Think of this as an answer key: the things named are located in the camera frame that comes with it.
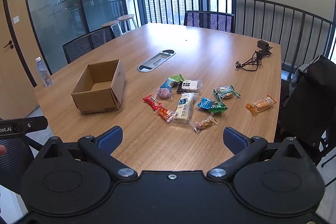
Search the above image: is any black sesame cake pack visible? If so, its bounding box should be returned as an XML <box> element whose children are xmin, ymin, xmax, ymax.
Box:
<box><xmin>177</xmin><ymin>79</ymin><xmax>203</xmax><ymax>94</ymax></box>

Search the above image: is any black charger with cable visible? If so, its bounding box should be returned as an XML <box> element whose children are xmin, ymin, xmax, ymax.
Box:
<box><xmin>235</xmin><ymin>40</ymin><xmax>272</xmax><ymax>72</ymax></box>

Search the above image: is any light green snack packet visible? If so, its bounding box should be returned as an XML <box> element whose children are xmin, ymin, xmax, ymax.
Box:
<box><xmin>169</xmin><ymin>74</ymin><xmax>185</xmax><ymax>82</ymax></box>

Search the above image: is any person left hand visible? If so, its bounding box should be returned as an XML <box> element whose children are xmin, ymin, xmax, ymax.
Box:
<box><xmin>0</xmin><ymin>145</ymin><xmax>6</xmax><ymax>156</ymax></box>

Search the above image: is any red orange clear snack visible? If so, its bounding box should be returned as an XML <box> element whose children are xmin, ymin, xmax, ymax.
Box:
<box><xmin>156</xmin><ymin>105</ymin><xmax>177</xmax><ymax>123</ymax></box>

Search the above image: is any near black mesh chair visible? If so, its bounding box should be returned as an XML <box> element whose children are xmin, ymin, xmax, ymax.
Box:
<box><xmin>1</xmin><ymin>136</ymin><xmax>43</xmax><ymax>194</ymax></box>

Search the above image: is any red candy bar wrapper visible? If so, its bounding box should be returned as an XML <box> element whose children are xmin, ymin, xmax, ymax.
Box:
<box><xmin>142</xmin><ymin>95</ymin><xmax>162</xmax><ymax>111</ymax></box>

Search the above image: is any silver table cable port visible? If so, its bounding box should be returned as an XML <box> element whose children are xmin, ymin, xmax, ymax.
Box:
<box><xmin>137</xmin><ymin>50</ymin><xmax>175</xmax><ymax>73</ymax></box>

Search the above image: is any black metal railing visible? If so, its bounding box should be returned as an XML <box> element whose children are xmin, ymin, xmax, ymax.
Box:
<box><xmin>130</xmin><ymin>0</ymin><xmax>335</xmax><ymax>73</ymax></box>

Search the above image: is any far black mesh chair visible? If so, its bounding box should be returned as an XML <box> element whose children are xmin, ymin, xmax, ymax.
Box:
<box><xmin>183</xmin><ymin>11</ymin><xmax>235</xmax><ymax>33</ymax></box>

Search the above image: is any long white blueberry cake pack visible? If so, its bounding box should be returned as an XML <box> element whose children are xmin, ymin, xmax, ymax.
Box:
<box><xmin>173</xmin><ymin>93</ymin><xmax>198</xmax><ymax>124</ymax></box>

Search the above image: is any pink round pastry pack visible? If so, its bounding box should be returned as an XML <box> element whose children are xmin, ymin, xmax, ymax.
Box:
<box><xmin>155</xmin><ymin>88</ymin><xmax>173</xmax><ymax>100</ymax></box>

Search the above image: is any dark green small packet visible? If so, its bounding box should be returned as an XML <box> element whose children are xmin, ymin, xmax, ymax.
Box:
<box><xmin>209</xmin><ymin>102</ymin><xmax>227</xmax><ymax>114</ymax></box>

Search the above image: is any wooden stool far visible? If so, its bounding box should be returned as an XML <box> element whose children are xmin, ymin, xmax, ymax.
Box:
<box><xmin>117</xmin><ymin>14</ymin><xmax>138</xmax><ymax>33</ymax></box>

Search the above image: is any green cracker pack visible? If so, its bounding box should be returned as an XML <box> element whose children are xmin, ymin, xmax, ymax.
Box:
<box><xmin>213</xmin><ymin>85</ymin><xmax>240</xmax><ymax>101</ymax></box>

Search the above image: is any open cardboard box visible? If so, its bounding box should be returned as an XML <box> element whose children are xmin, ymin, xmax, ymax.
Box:
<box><xmin>71</xmin><ymin>60</ymin><xmax>125</xmax><ymax>114</ymax></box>

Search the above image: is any wooden door with handle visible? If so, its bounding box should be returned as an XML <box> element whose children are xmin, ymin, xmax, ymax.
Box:
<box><xmin>1</xmin><ymin>0</ymin><xmax>42</xmax><ymax>119</ymax></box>

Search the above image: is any wooden stool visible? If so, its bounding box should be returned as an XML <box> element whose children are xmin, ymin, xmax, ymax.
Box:
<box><xmin>117</xmin><ymin>14</ymin><xmax>138</xmax><ymax>33</ymax></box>
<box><xmin>101</xmin><ymin>20</ymin><xmax>123</xmax><ymax>35</ymax></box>

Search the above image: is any blue small snack packet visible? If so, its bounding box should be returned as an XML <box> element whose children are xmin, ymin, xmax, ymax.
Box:
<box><xmin>197</xmin><ymin>97</ymin><xmax>215</xmax><ymax>110</ymax></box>

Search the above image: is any small clear candy pack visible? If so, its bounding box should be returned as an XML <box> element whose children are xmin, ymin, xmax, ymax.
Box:
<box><xmin>193</xmin><ymin>116</ymin><xmax>217</xmax><ymax>132</ymax></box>

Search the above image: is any clear plastic water bottle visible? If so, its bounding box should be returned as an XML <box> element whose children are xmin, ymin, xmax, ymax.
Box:
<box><xmin>35</xmin><ymin>57</ymin><xmax>53</xmax><ymax>87</ymax></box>

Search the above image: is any orange cracker pack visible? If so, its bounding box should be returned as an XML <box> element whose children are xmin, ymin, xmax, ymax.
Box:
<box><xmin>245</xmin><ymin>95</ymin><xmax>277</xmax><ymax>115</ymax></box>

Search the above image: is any left black mesh chair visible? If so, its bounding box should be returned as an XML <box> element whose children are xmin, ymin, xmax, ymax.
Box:
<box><xmin>63</xmin><ymin>27</ymin><xmax>116</xmax><ymax>64</ymax></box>

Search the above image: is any black mesh chair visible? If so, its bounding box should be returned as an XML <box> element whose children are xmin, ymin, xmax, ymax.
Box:
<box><xmin>63</xmin><ymin>27</ymin><xmax>116</xmax><ymax>64</ymax></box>
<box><xmin>1</xmin><ymin>136</ymin><xmax>43</xmax><ymax>194</ymax></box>
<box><xmin>183</xmin><ymin>11</ymin><xmax>235</xmax><ymax>33</ymax></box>

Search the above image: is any wooden stool near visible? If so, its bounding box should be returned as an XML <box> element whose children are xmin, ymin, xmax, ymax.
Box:
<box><xmin>101</xmin><ymin>20</ymin><xmax>123</xmax><ymax>35</ymax></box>

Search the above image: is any black backpack on chair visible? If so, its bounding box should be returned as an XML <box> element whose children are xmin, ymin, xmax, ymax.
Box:
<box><xmin>274</xmin><ymin>55</ymin><xmax>335</xmax><ymax>165</ymax></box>

